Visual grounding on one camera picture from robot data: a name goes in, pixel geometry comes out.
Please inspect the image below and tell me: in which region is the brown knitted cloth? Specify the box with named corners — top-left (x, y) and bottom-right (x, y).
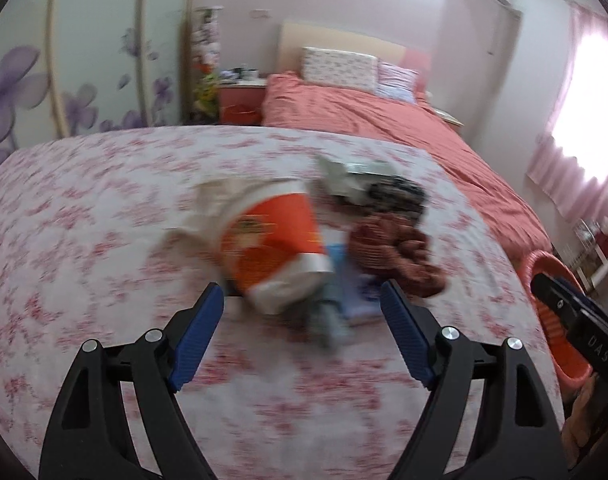
top-left (347, 214), bottom-right (447, 298)

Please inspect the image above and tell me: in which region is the blue tissue pack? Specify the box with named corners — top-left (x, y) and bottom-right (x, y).
top-left (326, 244), bottom-right (382, 325)

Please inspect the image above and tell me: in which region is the black floral sock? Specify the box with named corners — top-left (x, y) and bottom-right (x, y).
top-left (364, 177), bottom-right (426, 224)

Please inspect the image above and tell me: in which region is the white paper bag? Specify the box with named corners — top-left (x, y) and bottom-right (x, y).
top-left (163, 176), bottom-right (305, 271)

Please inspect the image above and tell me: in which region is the green smiley sock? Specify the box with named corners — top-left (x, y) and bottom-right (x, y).
top-left (304, 278), bottom-right (350, 351)

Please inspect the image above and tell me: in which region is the grey plastic mailer bag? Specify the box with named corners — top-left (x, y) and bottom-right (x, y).
top-left (315, 155), bottom-right (398, 206)

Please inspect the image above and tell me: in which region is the orange snack bag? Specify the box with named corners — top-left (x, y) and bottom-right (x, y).
top-left (223, 180), bottom-right (333, 315)

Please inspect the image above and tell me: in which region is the orange laundry basket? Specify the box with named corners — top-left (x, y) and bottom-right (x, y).
top-left (518, 250), bottom-right (592, 402)

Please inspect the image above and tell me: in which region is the pink curtain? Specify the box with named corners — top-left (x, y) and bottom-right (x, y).
top-left (526, 2), bottom-right (608, 222)

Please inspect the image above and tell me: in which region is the right wooden nightstand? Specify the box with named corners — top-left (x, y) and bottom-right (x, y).
top-left (433, 108), bottom-right (464, 133)

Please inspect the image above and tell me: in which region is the striped pink pillow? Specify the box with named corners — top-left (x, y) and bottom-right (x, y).
top-left (376, 61), bottom-right (419, 104)

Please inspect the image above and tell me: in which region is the floral white pillow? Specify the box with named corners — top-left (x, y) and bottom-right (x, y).
top-left (301, 47), bottom-right (378, 93)

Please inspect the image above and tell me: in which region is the coral red duvet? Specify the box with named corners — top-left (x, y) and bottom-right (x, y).
top-left (263, 73), bottom-right (552, 260)

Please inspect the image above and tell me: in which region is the pink nightstand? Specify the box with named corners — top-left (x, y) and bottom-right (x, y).
top-left (217, 78), bottom-right (267, 126)

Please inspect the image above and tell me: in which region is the beige pink headboard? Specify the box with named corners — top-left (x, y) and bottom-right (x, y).
top-left (275, 21), bottom-right (431, 91)

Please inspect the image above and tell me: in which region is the wardrobe with purple flowers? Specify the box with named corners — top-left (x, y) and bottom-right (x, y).
top-left (0, 0), bottom-right (190, 165)

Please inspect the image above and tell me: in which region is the plush toy hanging organiser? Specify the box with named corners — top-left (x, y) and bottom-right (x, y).
top-left (189, 6), bottom-right (222, 124)

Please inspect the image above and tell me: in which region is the white wire rack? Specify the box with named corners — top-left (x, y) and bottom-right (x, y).
top-left (571, 217), bottom-right (608, 297)

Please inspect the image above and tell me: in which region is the wall power socket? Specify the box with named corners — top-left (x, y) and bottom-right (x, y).
top-left (250, 9), bottom-right (270, 18)

